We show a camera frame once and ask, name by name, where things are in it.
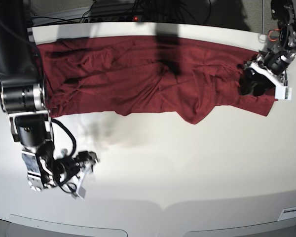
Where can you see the black power strip red light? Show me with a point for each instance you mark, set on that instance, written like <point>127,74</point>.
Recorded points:
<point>121,18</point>

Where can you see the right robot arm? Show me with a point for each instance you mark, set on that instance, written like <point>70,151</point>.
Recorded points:
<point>22,98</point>

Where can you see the dark red long-sleeve shirt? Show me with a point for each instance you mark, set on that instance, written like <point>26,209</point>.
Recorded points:
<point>146,74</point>

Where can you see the white label plate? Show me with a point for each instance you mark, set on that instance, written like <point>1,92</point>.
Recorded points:
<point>287,213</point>

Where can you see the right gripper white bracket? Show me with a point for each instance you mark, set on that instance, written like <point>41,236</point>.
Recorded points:
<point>86,160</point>

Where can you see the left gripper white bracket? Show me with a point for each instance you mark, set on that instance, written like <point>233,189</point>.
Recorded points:
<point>257,81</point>

